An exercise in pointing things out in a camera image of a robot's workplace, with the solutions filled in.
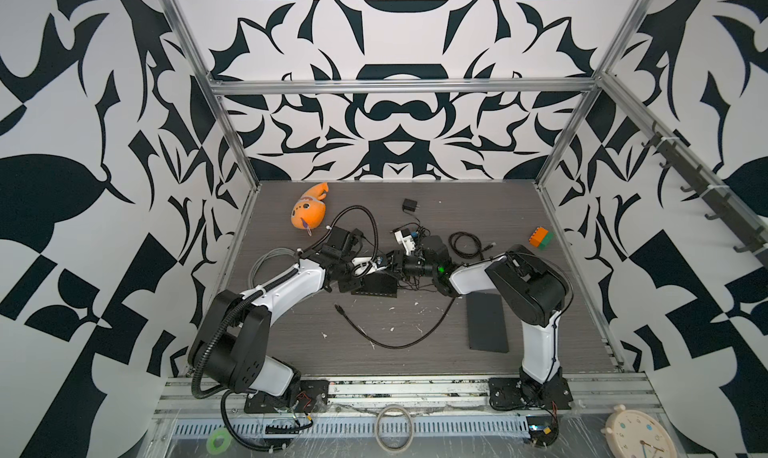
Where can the black network switch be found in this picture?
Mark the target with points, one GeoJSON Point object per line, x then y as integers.
{"type": "Point", "coordinates": [378, 285]}

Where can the black flat rectangular box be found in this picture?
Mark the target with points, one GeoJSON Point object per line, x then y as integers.
{"type": "Point", "coordinates": [486, 323]}

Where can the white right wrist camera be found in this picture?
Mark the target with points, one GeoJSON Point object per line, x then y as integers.
{"type": "Point", "coordinates": [409, 239]}

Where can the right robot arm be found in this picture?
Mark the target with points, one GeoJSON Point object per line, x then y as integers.
{"type": "Point", "coordinates": [531, 286]}

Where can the green tape roll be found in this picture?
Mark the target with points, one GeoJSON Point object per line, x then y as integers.
{"type": "Point", "coordinates": [218, 442]}

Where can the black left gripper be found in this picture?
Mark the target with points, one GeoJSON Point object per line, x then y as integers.
{"type": "Point", "coordinates": [350, 285]}

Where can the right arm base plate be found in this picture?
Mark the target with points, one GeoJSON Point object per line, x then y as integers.
{"type": "Point", "coordinates": [510, 394]}

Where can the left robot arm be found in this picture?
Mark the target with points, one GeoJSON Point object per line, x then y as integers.
{"type": "Point", "coordinates": [229, 352]}

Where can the orange plush toy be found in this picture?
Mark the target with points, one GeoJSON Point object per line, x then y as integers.
{"type": "Point", "coordinates": [309, 211]}

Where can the white analog clock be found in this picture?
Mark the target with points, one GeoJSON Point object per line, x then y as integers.
{"type": "Point", "coordinates": [631, 433]}

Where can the black wall hook rail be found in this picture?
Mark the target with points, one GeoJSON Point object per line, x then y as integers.
{"type": "Point", "coordinates": [725, 205]}

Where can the orange and green toy brick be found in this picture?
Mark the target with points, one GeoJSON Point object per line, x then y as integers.
{"type": "Point", "coordinates": [541, 237]}

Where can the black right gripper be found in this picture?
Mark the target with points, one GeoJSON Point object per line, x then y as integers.
{"type": "Point", "coordinates": [405, 262]}

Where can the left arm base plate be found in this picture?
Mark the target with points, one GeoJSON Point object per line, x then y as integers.
{"type": "Point", "coordinates": [301, 396]}

